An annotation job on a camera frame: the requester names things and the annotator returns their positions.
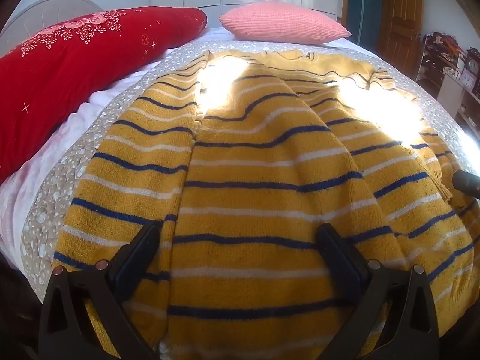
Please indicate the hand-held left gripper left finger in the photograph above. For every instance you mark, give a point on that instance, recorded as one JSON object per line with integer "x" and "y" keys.
{"x": 131, "y": 270}

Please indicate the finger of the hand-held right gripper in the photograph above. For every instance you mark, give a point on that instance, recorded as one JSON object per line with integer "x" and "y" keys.
{"x": 467, "y": 184}

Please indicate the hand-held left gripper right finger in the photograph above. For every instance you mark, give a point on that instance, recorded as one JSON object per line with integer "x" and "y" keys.
{"x": 339, "y": 264}

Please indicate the yellow striped sweater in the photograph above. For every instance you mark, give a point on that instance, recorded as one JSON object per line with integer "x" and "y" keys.
{"x": 262, "y": 195}

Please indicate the white cluttered shelf unit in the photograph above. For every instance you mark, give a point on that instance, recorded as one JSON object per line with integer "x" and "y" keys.
{"x": 448, "y": 90}

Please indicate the beige dotted quilted blanket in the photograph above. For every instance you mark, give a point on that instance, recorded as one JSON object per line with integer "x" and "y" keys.
{"x": 52, "y": 202}

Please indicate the small purple alarm clock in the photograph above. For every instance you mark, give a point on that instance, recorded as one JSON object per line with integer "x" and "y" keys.
{"x": 468, "y": 79}

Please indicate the dark mantel clock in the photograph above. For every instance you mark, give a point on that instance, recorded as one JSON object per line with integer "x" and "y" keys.
{"x": 473, "y": 63}

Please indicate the brown wooden door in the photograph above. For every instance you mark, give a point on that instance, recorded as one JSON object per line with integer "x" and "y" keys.
{"x": 401, "y": 26}

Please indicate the red embroidered pillow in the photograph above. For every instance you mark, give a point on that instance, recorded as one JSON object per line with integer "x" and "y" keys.
{"x": 75, "y": 71}

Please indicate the teal door panel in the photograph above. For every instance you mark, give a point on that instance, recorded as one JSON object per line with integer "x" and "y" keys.
{"x": 365, "y": 3}

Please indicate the pink ribbed pillow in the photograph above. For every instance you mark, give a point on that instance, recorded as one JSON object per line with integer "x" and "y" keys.
{"x": 281, "y": 22}

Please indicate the pale padded headboard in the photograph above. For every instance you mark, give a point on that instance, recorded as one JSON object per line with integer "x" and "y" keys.
{"x": 37, "y": 11}

